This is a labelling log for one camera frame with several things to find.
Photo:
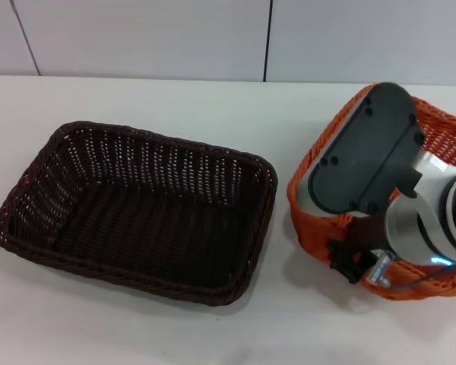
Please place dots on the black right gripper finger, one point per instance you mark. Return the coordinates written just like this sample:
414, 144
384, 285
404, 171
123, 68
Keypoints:
349, 260

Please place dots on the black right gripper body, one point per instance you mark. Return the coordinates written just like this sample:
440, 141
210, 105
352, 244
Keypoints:
366, 233

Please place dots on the dark brown woven basket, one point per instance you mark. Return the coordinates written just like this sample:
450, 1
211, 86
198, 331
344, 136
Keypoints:
144, 228

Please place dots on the orange woven basket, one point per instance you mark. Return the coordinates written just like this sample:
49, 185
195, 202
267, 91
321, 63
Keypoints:
311, 232

